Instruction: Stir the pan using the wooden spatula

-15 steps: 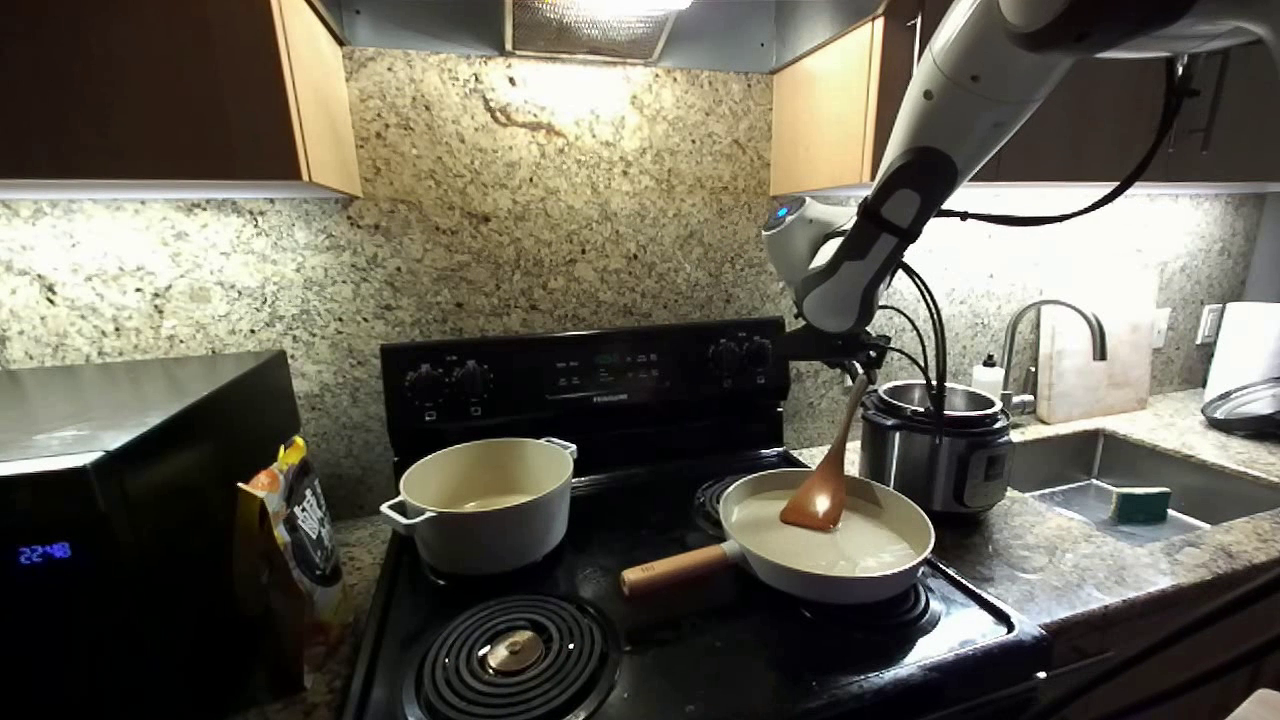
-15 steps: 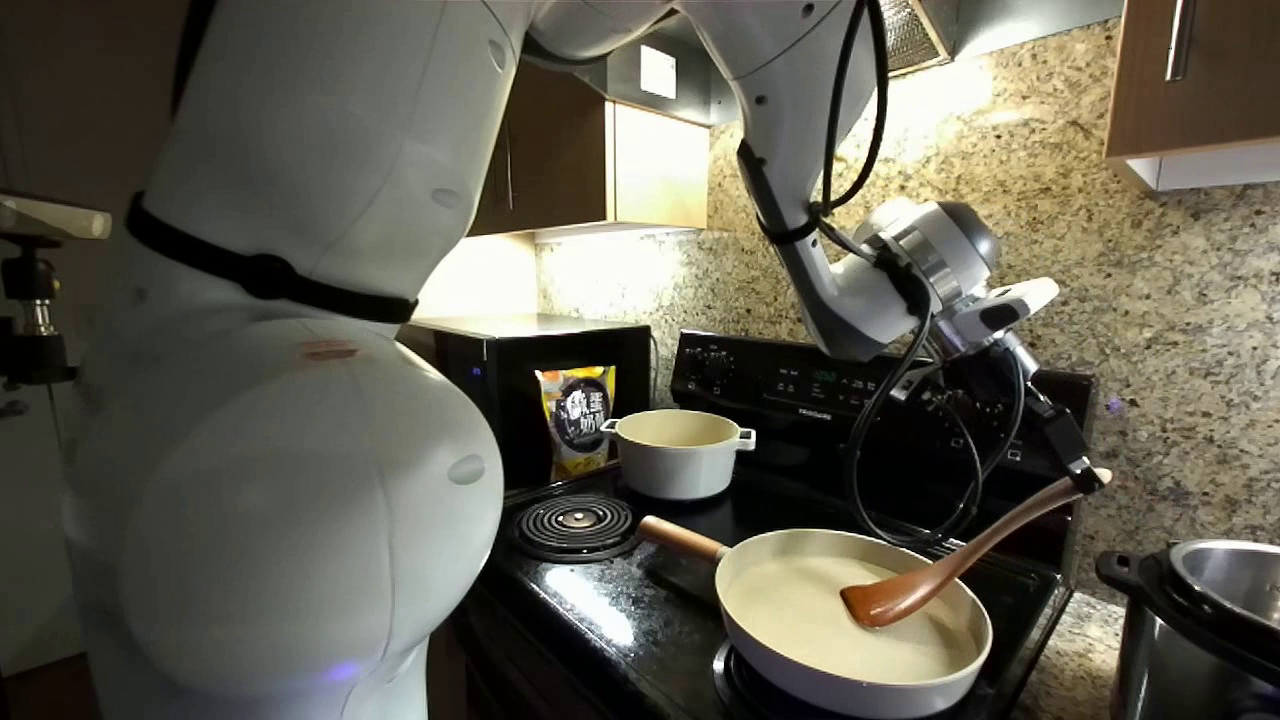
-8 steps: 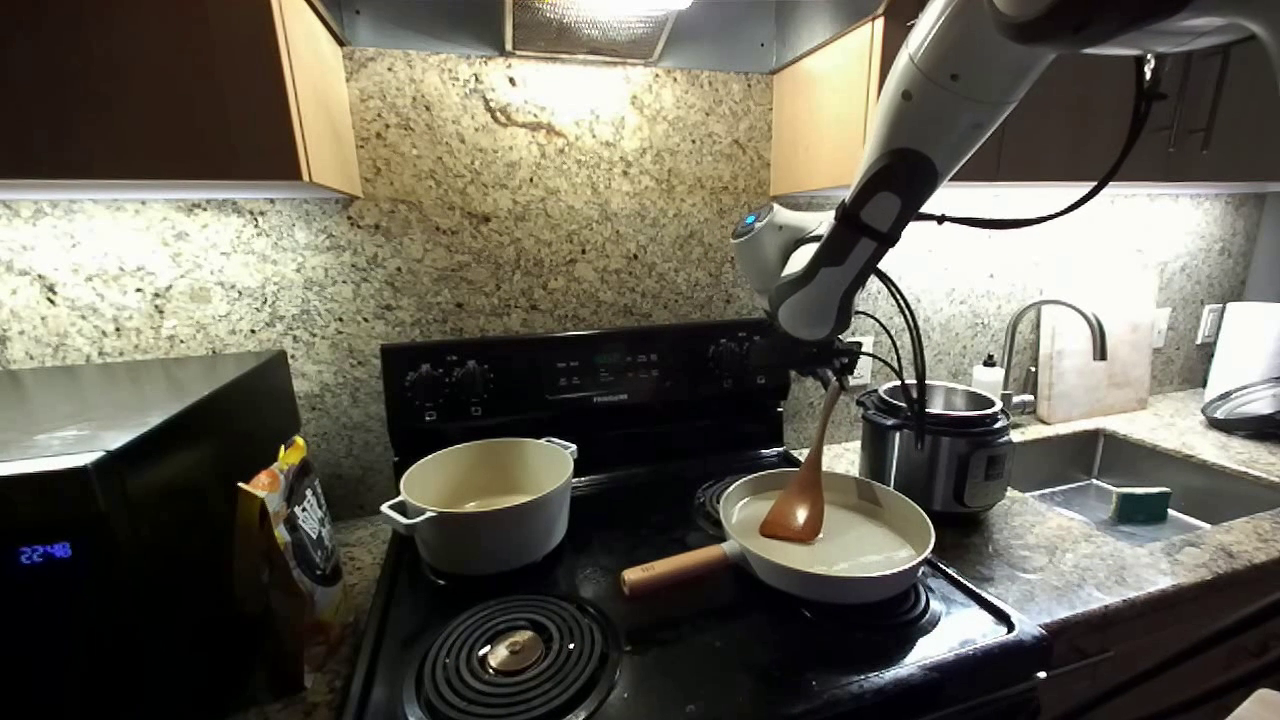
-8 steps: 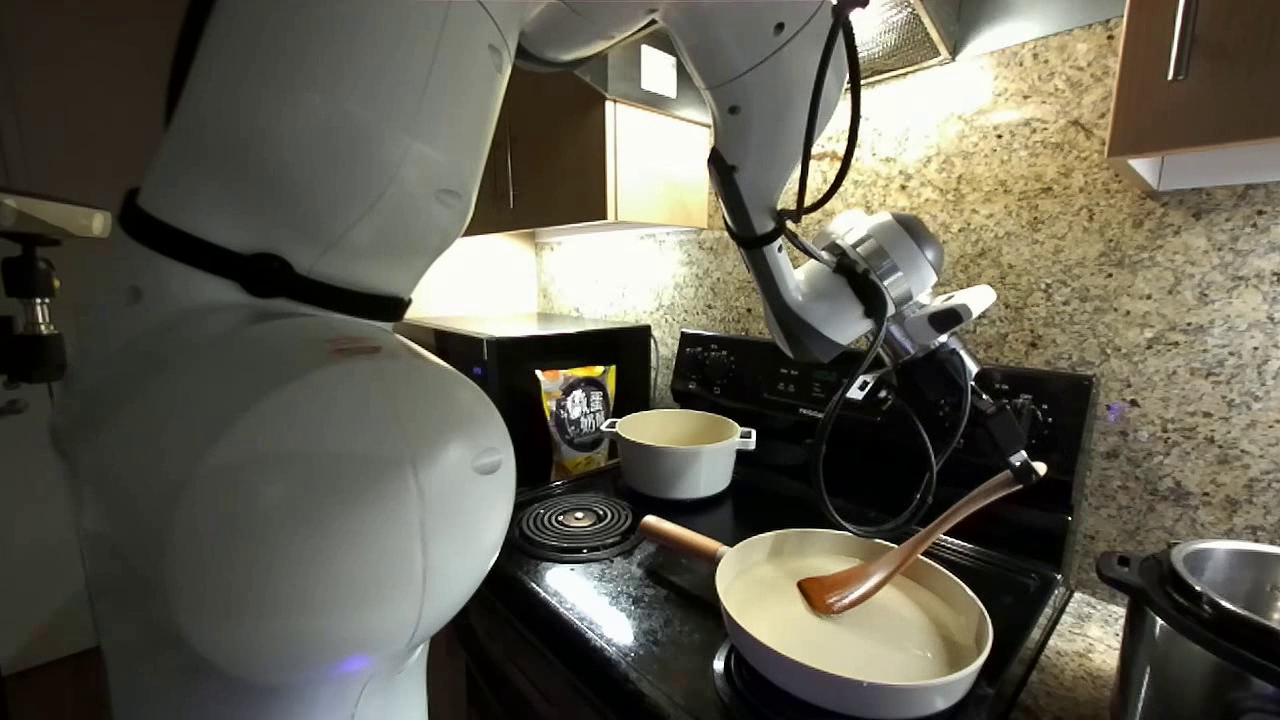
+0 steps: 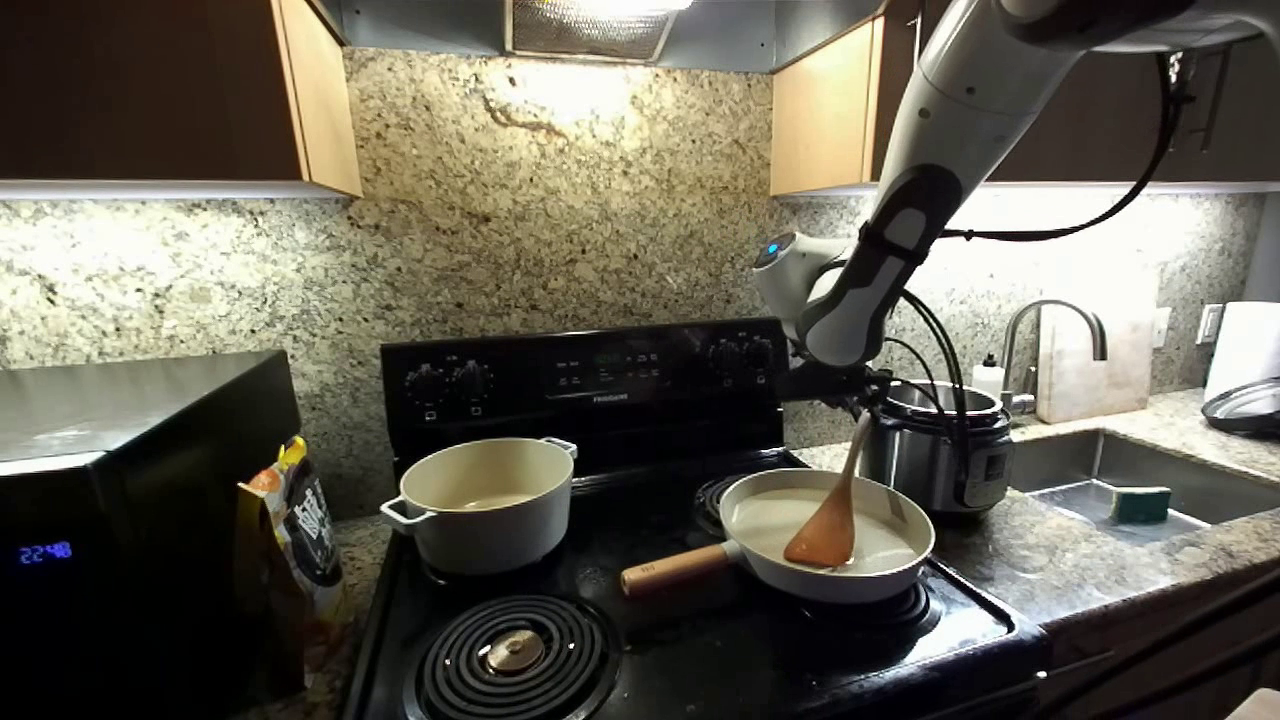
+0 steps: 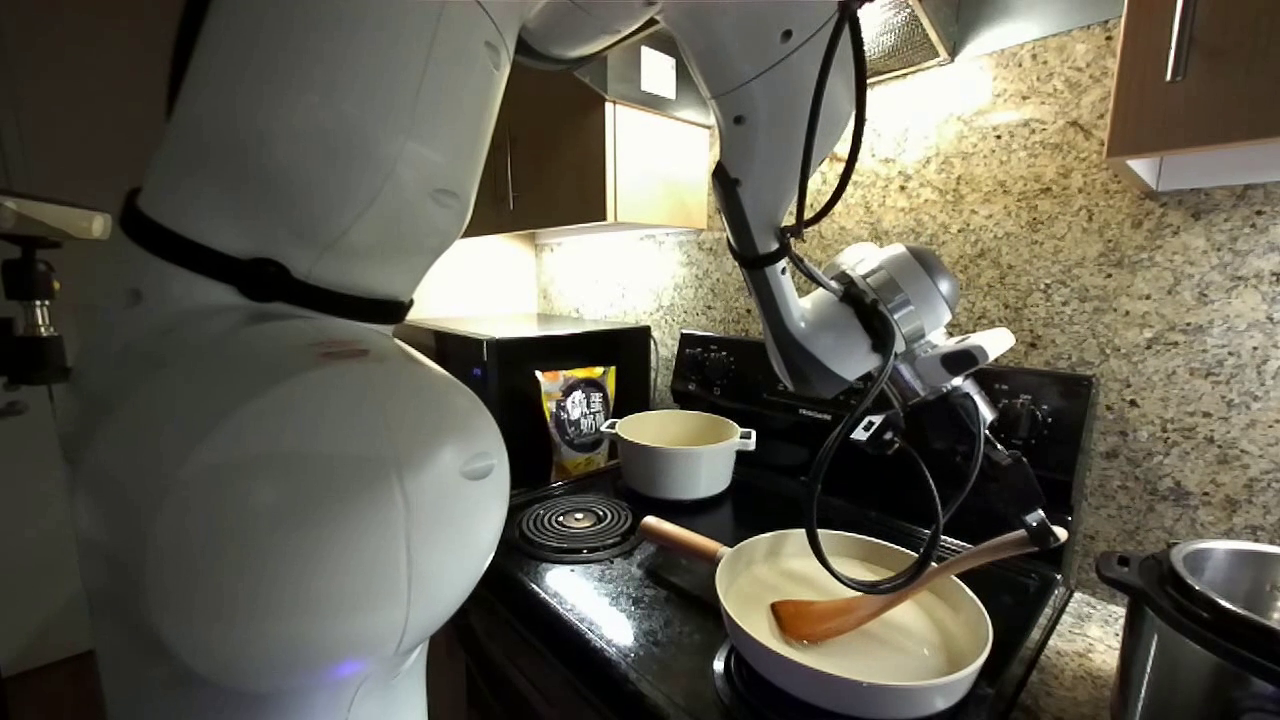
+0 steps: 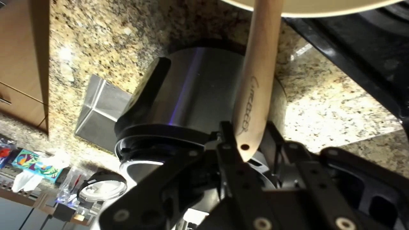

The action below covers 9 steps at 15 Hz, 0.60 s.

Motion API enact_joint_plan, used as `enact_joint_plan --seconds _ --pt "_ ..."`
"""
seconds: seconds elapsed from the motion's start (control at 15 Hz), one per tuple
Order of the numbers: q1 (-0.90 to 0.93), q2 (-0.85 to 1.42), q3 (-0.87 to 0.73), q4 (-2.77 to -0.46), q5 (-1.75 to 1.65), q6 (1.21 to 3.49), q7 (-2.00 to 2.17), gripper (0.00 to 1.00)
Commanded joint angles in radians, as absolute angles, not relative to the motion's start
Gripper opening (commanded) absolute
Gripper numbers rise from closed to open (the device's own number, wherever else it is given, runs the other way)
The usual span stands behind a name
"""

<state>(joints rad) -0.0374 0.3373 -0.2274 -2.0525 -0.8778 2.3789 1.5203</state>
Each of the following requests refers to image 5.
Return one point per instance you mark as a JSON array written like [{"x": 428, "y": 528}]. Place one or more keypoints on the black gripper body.
[{"x": 832, "y": 386}]

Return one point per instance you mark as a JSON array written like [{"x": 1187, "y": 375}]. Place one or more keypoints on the wooden spatula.
[{"x": 824, "y": 535}]

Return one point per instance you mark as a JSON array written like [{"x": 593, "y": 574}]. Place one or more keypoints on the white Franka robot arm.
[{"x": 975, "y": 95}]

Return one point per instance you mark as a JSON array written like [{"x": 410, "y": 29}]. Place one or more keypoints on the stainless steel pressure cooker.
[{"x": 934, "y": 462}]

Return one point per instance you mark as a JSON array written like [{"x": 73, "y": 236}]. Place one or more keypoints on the small soap bottle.
[{"x": 985, "y": 381}]

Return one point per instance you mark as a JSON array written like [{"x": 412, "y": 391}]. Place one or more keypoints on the chrome sink faucet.
[{"x": 1017, "y": 363}]

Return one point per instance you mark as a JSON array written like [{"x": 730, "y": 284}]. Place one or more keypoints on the black coil burner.
[
  {"x": 514, "y": 652},
  {"x": 880, "y": 617}
]

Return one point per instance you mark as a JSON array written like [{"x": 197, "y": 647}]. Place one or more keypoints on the pale cutting board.
[{"x": 1100, "y": 381}]

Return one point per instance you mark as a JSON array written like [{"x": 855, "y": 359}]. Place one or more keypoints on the green sponge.
[{"x": 1142, "y": 507}]

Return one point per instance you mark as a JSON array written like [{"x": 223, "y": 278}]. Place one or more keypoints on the black electric stove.
[{"x": 720, "y": 661}]

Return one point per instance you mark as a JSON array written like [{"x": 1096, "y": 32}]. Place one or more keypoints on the steel kitchen sink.
[{"x": 1161, "y": 464}]

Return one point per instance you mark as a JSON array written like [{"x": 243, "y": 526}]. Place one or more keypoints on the black dish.
[{"x": 1244, "y": 406}]

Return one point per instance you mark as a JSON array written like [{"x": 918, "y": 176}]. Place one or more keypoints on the steel range hood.
[{"x": 427, "y": 20}]

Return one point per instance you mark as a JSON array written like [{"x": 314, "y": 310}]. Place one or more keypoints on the yellow black snack bag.
[{"x": 301, "y": 514}]

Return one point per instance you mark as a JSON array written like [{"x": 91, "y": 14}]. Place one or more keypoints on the black microwave oven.
[{"x": 122, "y": 535}]

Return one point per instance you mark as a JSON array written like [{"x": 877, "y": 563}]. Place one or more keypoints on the dark wood cabinet beside microwave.
[{"x": 132, "y": 82}]

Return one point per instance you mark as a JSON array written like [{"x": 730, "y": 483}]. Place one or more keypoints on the white wall outlet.
[{"x": 1209, "y": 327}]

